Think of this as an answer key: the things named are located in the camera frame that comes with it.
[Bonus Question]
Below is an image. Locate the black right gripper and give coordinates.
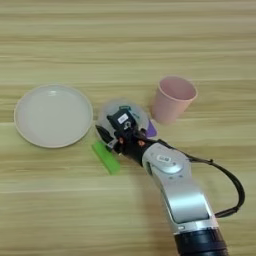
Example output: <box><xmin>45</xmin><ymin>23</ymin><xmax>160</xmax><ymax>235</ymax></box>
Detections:
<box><xmin>94</xmin><ymin>111</ymin><xmax>158</xmax><ymax>167</ymax></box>

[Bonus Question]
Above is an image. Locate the clear tape roll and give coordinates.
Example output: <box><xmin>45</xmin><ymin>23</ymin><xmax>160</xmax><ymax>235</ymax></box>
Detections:
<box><xmin>97</xmin><ymin>97</ymin><xmax>150</xmax><ymax>142</ymax></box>

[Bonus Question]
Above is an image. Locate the green rectangular block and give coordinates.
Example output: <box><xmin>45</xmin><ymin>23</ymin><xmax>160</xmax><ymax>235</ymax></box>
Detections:
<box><xmin>91</xmin><ymin>139</ymin><xmax>122</xmax><ymax>176</ymax></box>

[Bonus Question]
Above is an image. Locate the pink plastic cup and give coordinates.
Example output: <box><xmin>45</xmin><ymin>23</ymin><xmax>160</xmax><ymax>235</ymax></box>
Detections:
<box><xmin>151</xmin><ymin>75</ymin><xmax>199</xmax><ymax>126</ymax></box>

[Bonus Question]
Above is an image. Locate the white round plate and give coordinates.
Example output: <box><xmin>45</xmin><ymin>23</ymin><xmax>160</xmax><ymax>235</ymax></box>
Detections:
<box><xmin>13</xmin><ymin>83</ymin><xmax>94</xmax><ymax>149</ymax></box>

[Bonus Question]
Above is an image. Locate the purple rectangular block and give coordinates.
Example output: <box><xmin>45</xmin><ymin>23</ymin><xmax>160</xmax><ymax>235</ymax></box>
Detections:
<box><xmin>145</xmin><ymin>119</ymin><xmax>158</xmax><ymax>139</ymax></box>

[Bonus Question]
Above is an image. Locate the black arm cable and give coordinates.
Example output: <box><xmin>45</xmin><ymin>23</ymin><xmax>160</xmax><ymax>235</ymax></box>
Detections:
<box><xmin>155</xmin><ymin>138</ymin><xmax>246</xmax><ymax>219</ymax></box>

